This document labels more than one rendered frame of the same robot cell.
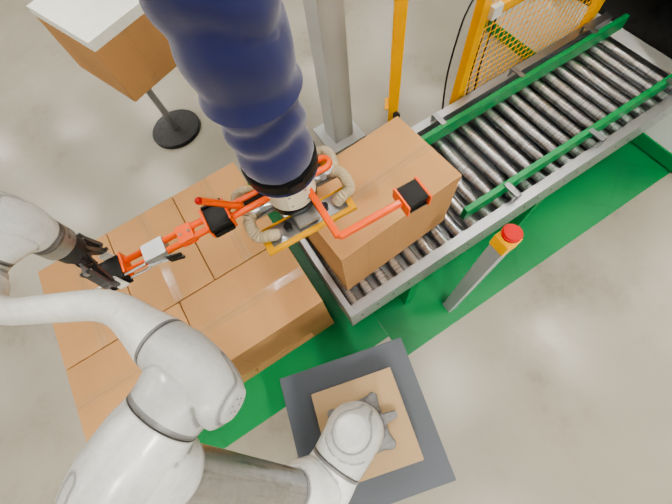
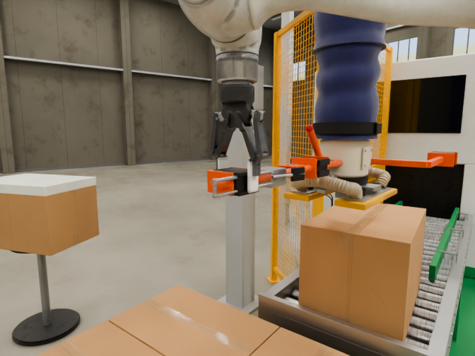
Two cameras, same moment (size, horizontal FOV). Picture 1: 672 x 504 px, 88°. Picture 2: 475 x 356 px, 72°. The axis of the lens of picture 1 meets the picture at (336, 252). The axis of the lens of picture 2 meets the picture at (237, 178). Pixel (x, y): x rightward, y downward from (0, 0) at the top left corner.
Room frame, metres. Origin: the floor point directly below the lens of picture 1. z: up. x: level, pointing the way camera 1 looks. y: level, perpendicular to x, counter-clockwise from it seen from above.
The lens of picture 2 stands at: (-0.10, 1.06, 1.33)
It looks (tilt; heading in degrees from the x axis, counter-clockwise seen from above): 8 degrees down; 327
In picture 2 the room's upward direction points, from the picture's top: straight up
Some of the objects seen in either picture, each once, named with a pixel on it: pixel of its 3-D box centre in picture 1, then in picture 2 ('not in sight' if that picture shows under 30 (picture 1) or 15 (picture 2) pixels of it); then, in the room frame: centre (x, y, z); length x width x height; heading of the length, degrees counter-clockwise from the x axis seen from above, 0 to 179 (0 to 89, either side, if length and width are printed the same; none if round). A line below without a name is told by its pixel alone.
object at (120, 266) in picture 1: (114, 270); (232, 180); (0.52, 0.67, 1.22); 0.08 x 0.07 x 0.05; 107
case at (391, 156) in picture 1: (371, 206); (366, 258); (0.77, -0.21, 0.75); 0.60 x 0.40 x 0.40; 113
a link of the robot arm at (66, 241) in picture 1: (52, 240); (237, 71); (0.51, 0.66, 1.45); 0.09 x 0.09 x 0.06
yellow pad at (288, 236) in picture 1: (307, 218); (368, 192); (0.59, 0.07, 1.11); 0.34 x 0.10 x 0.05; 107
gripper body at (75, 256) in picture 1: (75, 251); (237, 106); (0.51, 0.66, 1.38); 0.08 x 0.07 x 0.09; 16
